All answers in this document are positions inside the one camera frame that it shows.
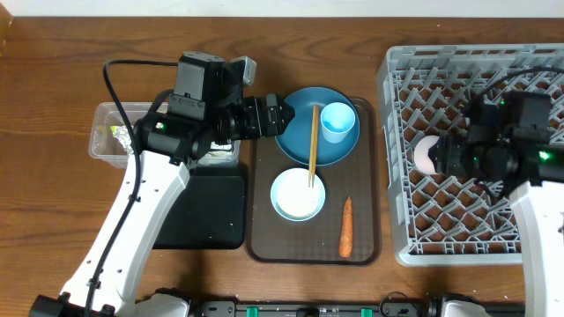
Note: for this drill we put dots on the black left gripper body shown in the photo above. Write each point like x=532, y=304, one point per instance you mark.
x=244, y=118

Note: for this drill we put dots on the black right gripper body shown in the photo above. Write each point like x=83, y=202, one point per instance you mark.
x=471, y=158

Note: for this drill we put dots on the light blue cup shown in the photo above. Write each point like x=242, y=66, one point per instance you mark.
x=337, y=121

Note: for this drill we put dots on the pink cup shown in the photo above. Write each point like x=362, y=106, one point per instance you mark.
x=421, y=158

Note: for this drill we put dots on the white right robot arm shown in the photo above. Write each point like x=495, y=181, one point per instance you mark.
x=538, y=208

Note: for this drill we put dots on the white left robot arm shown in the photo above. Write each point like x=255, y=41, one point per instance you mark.
x=106, y=283

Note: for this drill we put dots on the grey dishwasher rack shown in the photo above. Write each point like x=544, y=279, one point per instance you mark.
x=448, y=221

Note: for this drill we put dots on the black waste tray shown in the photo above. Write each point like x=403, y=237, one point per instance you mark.
x=209, y=213

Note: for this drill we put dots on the dark blue plate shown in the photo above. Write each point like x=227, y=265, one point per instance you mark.
x=295, y=142

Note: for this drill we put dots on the light blue rice bowl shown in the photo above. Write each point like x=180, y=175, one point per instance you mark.
x=294, y=198

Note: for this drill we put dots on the brown serving tray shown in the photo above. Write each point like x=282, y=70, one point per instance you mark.
x=272, y=238

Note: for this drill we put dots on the crumpled aluminium foil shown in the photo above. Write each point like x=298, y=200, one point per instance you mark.
x=121, y=134

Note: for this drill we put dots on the clear plastic bin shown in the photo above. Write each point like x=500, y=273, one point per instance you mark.
x=103, y=146

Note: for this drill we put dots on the orange carrot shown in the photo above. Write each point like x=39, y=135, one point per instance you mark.
x=346, y=235

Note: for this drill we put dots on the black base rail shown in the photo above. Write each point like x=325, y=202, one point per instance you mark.
x=268, y=309

